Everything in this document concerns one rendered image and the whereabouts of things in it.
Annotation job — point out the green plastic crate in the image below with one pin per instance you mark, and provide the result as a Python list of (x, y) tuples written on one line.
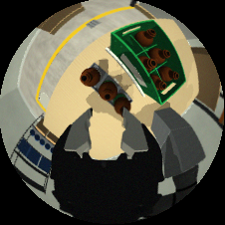
[(127, 49)]

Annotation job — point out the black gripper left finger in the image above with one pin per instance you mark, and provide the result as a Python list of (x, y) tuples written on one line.
[(73, 142)]

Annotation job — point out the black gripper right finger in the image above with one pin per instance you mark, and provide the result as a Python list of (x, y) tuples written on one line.
[(139, 143)]

